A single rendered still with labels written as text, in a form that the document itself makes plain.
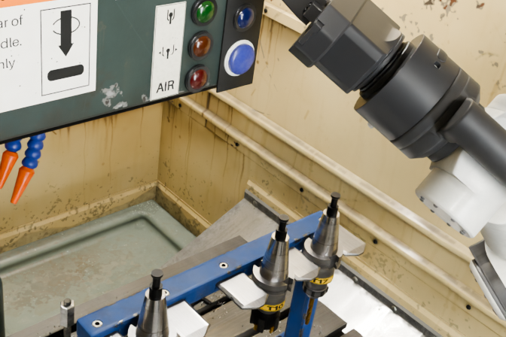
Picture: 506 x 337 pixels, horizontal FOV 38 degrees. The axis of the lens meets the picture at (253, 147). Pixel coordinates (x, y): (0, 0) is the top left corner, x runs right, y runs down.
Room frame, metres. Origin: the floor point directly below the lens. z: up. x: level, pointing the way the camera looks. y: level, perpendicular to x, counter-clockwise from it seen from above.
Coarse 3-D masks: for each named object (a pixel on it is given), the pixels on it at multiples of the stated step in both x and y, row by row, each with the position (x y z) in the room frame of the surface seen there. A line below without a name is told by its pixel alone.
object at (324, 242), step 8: (328, 216) 0.93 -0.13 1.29; (336, 216) 0.93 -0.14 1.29; (320, 224) 0.93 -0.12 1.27; (328, 224) 0.92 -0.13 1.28; (336, 224) 0.92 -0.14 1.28; (320, 232) 0.92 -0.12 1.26; (328, 232) 0.92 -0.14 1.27; (336, 232) 0.92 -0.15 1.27; (312, 240) 0.93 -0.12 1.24; (320, 240) 0.92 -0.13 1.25; (328, 240) 0.92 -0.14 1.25; (336, 240) 0.92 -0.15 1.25; (312, 248) 0.92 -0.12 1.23; (320, 248) 0.92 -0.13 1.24; (328, 248) 0.92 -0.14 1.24; (336, 248) 0.92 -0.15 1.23; (328, 256) 0.92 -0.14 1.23
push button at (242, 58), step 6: (240, 48) 0.62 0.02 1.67; (246, 48) 0.63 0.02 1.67; (252, 48) 0.63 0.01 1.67; (234, 54) 0.62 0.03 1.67; (240, 54) 0.62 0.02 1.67; (246, 54) 0.63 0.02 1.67; (252, 54) 0.63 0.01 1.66; (228, 60) 0.62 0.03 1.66; (234, 60) 0.62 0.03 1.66; (240, 60) 0.62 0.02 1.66; (246, 60) 0.63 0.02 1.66; (252, 60) 0.63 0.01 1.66; (228, 66) 0.62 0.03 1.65; (234, 66) 0.62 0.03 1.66; (240, 66) 0.62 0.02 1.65; (246, 66) 0.63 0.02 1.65; (234, 72) 0.62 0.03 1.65; (240, 72) 0.62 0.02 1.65
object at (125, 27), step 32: (128, 0) 0.54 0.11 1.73; (160, 0) 0.57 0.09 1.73; (192, 0) 0.59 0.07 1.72; (224, 0) 0.62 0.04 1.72; (128, 32) 0.54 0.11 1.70; (192, 32) 0.59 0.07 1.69; (96, 64) 0.52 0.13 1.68; (128, 64) 0.55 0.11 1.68; (192, 64) 0.59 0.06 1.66; (96, 96) 0.52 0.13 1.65; (128, 96) 0.55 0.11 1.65; (0, 128) 0.47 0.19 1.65; (32, 128) 0.48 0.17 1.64
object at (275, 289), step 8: (256, 272) 0.85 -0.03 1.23; (288, 272) 0.86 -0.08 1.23; (256, 280) 0.84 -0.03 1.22; (264, 280) 0.84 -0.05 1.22; (288, 280) 0.85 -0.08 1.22; (264, 288) 0.83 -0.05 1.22; (272, 288) 0.83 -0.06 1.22; (280, 288) 0.83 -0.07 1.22; (288, 288) 0.85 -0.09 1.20; (272, 296) 0.83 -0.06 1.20; (280, 296) 0.83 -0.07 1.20
